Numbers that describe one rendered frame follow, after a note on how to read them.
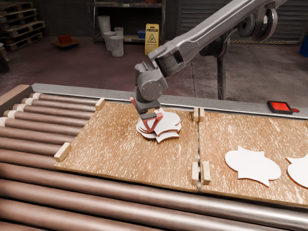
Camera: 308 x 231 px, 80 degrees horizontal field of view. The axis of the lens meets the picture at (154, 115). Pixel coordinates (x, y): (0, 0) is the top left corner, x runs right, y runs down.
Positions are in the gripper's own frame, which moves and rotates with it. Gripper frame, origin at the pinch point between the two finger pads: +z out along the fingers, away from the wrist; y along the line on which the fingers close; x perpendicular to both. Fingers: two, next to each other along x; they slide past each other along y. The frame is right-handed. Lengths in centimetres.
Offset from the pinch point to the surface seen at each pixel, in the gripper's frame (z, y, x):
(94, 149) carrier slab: 4.1, -2.9, 18.4
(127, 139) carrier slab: 4.0, -2.1, 7.4
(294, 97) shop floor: 95, 89, -256
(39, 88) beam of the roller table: 7, 53, 40
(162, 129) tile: 0.6, -5.4, -3.8
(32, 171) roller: 5.9, -3.3, 36.3
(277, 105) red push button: 4, -5, -59
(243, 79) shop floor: 96, 160, -228
